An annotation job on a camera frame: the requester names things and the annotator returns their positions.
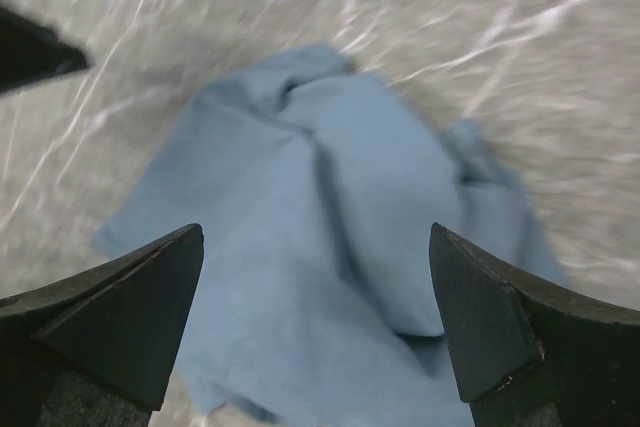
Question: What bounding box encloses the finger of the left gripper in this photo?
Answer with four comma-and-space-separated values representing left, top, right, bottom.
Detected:
1, 6, 92, 93

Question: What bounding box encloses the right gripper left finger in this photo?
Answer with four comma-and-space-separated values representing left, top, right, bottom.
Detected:
1, 224, 204, 426

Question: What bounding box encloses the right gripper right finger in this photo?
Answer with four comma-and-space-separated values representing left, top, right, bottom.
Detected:
429, 224, 639, 427

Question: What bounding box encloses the grey-blue t shirt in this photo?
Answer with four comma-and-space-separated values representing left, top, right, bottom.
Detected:
94, 45, 566, 426

